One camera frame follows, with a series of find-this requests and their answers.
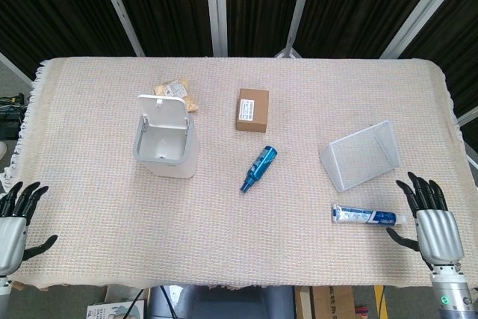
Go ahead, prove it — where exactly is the clear plastic wedge container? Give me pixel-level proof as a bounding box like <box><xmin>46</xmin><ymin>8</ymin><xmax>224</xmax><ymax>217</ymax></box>
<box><xmin>318</xmin><ymin>120</ymin><xmax>402</xmax><ymax>193</ymax></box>

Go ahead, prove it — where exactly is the printed book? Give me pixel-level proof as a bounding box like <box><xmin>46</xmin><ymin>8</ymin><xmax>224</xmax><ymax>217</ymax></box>
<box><xmin>86</xmin><ymin>299</ymin><xmax>147</xmax><ymax>319</ymax></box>

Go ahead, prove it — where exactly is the black equipment with cables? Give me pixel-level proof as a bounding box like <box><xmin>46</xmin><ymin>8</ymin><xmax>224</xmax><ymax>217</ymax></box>
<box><xmin>0</xmin><ymin>93</ymin><xmax>31</xmax><ymax>143</ymax></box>

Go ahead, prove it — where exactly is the blue white toothpaste tube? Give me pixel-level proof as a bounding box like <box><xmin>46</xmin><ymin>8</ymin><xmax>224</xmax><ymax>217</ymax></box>
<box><xmin>331</xmin><ymin>203</ymin><xmax>398</xmax><ymax>226</ymax></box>

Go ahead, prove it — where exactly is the white lidded trash bin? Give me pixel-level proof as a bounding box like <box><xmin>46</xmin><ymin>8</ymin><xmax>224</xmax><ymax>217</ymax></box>
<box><xmin>132</xmin><ymin>93</ymin><xmax>198</xmax><ymax>180</ymax></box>

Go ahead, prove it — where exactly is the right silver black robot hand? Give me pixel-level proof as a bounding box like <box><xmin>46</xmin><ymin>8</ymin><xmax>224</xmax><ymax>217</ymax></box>
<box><xmin>385</xmin><ymin>171</ymin><xmax>465</xmax><ymax>270</ymax></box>

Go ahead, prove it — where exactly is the beige woven tablecloth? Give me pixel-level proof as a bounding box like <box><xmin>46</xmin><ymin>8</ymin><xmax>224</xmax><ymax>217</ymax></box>
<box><xmin>0</xmin><ymin>56</ymin><xmax>478</xmax><ymax>291</ymax></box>

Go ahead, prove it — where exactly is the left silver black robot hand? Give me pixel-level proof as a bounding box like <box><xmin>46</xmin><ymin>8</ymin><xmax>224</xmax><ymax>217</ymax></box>
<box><xmin>0</xmin><ymin>181</ymin><xmax>59</xmax><ymax>277</ymax></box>

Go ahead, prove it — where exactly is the brown cardboard box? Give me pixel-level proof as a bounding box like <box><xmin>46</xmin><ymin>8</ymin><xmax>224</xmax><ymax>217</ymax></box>
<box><xmin>235</xmin><ymin>87</ymin><xmax>270</xmax><ymax>134</ymax></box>

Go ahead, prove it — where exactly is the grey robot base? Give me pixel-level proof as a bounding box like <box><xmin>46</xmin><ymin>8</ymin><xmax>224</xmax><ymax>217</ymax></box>
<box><xmin>148</xmin><ymin>284</ymin><xmax>298</xmax><ymax>319</ymax></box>

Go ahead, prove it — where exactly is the yellow snack packet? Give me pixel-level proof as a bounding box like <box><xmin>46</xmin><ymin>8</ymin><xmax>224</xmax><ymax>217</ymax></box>
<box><xmin>153</xmin><ymin>77</ymin><xmax>199</xmax><ymax>114</ymax></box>

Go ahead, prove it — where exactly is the blue spray bottle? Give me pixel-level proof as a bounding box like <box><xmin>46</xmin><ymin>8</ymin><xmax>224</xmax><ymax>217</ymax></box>
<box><xmin>239</xmin><ymin>145</ymin><xmax>279</xmax><ymax>194</ymax></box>

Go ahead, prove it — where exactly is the brown cardboard carton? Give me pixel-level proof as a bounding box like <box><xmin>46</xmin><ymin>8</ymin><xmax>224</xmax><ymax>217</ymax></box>
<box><xmin>294</xmin><ymin>285</ymin><xmax>358</xmax><ymax>319</ymax></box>

